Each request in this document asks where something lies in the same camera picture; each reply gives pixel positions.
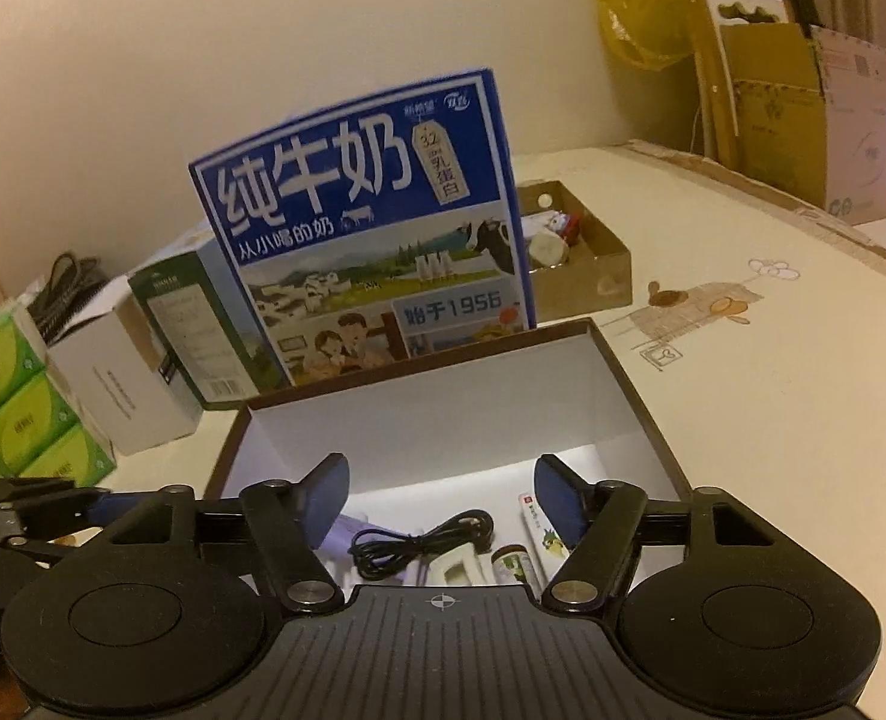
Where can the yellow plastic bag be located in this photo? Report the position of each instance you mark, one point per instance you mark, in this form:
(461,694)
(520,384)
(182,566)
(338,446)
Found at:
(653,7)

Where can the round white container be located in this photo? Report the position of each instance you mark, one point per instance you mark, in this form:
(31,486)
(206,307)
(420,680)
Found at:
(546,247)

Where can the small spray bottle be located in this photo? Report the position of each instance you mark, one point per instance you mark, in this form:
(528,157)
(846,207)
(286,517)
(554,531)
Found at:
(514,566)

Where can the pale pink printed carton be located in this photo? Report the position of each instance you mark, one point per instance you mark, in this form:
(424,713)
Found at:
(859,135)

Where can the shallow brown cardboard tray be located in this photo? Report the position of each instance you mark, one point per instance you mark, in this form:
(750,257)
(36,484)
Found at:
(593,277)

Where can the white medicine box green bird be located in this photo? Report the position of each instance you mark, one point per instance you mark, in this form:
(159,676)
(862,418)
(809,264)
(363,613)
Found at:
(544,540)

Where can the white plastic clip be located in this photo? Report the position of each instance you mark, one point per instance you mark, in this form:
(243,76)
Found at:
(454,568)

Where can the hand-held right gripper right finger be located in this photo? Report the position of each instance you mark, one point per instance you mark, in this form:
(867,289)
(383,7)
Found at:
(559,496)

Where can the bundle of green tissue packets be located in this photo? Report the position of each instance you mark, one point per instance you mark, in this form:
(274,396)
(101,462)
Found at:
(23,405)

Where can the cream printed bed cover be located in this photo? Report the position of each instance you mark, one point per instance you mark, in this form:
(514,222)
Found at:
(750,390)

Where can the blue milk carton box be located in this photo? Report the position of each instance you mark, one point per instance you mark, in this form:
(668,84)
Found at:
(360,240)

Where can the white cardboard box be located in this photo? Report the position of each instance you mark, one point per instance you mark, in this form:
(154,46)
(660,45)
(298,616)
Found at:
(128,382)

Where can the dark green product box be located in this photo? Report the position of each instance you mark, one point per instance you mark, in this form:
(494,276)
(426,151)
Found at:
(203,330)

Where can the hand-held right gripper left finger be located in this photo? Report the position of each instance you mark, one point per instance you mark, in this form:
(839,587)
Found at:
(324,496)

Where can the purple handheld device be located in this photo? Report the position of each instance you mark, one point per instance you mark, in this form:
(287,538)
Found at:
(345,540)

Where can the small red white toy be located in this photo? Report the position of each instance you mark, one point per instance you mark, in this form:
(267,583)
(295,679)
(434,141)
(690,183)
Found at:
(563,223)

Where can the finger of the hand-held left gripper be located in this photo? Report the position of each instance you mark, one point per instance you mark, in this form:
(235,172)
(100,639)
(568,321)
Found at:
(8,489)
(75,514)

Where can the brown shoe box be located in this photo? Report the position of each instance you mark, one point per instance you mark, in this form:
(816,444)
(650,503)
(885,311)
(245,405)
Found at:
(623,405)

